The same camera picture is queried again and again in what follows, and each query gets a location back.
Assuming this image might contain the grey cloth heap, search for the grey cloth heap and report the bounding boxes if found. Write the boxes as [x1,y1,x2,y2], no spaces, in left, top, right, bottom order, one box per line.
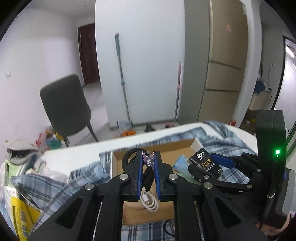
[2,139,44,165]

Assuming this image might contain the thin black cord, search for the thin black cord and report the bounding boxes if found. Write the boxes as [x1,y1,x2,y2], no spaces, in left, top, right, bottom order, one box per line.
[164,219,176,239]

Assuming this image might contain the white charging cable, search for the white charging cable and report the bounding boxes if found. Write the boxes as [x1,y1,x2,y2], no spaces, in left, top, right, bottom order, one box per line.
[140,189,160,212]

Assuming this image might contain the grey mop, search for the grey mop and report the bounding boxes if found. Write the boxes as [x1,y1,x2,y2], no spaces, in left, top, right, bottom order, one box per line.
[115,33,135,130]

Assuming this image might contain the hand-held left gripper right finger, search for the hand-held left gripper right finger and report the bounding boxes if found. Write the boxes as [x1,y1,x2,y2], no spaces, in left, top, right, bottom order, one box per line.
[154,151,269,241]

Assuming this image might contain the yellow bag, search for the yellow bag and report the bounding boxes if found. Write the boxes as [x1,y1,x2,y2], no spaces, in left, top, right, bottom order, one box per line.
[11,197,42,240]

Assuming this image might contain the bags on floor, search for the bags on floor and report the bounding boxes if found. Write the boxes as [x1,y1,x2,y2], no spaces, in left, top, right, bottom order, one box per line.
[35,126,63,149]

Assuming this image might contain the black tissue pack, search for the black tissue pack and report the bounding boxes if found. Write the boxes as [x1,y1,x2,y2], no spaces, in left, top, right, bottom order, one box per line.
[188,147,223,179]

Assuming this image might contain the black door frame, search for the black door frame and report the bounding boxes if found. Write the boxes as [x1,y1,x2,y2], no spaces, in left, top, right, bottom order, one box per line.
[273,35,296,112]

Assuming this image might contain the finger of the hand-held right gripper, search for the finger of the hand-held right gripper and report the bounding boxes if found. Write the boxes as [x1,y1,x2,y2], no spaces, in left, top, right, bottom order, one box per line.
[188,162,252,193]
[211,153,258,172]

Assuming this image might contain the person's right hand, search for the person's right hand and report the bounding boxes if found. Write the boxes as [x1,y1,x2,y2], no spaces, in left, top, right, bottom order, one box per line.
[260,212,292,241]

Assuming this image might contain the light green box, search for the light green box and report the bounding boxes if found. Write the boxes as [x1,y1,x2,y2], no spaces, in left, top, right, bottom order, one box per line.
[5,160,30,186]

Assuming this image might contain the light blue packet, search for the light blue packet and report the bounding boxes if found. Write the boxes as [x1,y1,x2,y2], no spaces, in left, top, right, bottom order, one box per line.
[173,155,195,177]

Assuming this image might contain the blue hanging cloth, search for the blue hanging cloth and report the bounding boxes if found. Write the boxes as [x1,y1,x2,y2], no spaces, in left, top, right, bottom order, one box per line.
[255,79,265,94]

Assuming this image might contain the cardboard box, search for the cardboard box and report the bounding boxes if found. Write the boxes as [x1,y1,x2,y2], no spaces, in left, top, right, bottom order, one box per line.
[111,138,208,226]

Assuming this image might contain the dark grey chair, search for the dark grey chair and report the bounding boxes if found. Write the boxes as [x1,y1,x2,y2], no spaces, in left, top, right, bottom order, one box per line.
[40,74,99,147]

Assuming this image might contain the beige counter cabinet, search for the beige counter cabinet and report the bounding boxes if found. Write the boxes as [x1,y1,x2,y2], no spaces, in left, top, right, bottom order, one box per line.
[247,90,272,112]

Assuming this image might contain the dark brown door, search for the dark brown door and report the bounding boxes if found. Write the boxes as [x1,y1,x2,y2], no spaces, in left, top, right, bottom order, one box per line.
[77,23,100,86]

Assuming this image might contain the black cable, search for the black cable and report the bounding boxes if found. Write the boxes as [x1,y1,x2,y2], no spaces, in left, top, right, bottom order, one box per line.
[121,148,154,193]

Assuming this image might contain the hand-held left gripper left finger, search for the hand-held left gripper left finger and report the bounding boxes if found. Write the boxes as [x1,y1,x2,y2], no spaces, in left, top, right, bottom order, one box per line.
[28,151,142,241]

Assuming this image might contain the gold refrigerator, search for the gold refrigerator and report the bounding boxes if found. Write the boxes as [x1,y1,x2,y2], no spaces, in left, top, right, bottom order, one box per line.
[179,0,249,124]

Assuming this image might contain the pink bunny plush charm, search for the pink bunny plush charm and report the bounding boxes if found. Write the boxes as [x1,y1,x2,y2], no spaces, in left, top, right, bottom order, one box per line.
[142,152,155,169]

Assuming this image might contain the blue plaid cloth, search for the blue plaid cloth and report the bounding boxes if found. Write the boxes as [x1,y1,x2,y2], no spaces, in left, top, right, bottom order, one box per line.
[10,120,259,241]

